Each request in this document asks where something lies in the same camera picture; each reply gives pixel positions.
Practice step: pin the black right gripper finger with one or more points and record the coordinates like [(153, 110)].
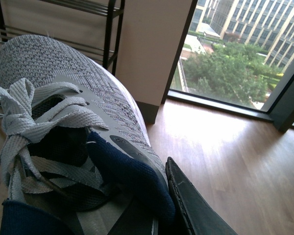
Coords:
[(194, 216)]

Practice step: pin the grey knit sneaker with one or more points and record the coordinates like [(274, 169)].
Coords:
[(76, 159)]

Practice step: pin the black metal shoe rack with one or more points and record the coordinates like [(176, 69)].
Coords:
[(93, 27)]

